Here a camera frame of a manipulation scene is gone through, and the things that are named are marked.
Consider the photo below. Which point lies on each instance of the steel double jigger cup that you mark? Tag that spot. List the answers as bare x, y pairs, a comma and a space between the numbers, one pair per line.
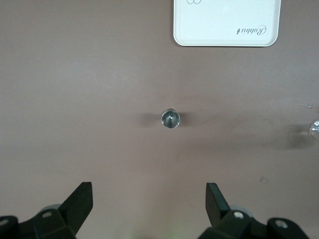
170, 119

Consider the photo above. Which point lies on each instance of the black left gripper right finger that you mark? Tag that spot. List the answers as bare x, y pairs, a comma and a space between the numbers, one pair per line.
231, 224

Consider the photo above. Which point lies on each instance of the brown table cover mat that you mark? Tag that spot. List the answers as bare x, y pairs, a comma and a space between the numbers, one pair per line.
74, 87

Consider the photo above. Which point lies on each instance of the clear wine glass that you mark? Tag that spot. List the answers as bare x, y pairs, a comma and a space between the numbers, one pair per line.
315, 129

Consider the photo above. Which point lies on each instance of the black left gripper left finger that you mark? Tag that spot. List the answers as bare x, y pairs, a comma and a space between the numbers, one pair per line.
49, 224

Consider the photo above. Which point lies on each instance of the cream rabbit print tray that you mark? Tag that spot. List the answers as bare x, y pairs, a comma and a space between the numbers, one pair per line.
224, 20

